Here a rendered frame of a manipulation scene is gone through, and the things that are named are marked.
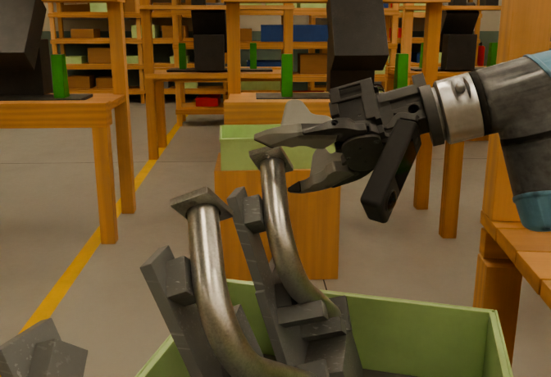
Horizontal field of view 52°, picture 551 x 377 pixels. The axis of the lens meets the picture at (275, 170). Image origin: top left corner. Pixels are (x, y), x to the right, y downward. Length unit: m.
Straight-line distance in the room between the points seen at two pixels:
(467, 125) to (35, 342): 0.47
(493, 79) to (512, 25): 0.76
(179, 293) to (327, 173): 0.28
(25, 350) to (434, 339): 0.60
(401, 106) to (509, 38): 0.76
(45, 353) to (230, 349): 0.16
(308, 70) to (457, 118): 7.26
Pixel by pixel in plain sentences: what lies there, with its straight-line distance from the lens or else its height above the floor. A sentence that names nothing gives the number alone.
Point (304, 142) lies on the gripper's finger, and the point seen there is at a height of 1.22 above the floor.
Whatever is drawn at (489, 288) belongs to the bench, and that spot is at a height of 0.70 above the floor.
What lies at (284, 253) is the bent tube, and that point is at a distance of 0.64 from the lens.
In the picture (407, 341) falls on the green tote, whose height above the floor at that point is 0.90.
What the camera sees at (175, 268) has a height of 1.14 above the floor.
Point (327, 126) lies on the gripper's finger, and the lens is 0.62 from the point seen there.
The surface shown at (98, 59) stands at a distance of 10.57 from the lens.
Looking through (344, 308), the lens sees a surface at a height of 0.95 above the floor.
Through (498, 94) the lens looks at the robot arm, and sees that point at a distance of 0.65.
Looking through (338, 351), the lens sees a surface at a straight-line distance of 0.79.
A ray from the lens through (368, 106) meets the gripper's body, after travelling 0.66.
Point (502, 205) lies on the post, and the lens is 1.48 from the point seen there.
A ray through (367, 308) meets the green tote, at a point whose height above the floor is 0.94.
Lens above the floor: 1.34
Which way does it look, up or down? 14 degrees down
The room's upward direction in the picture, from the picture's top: straight up
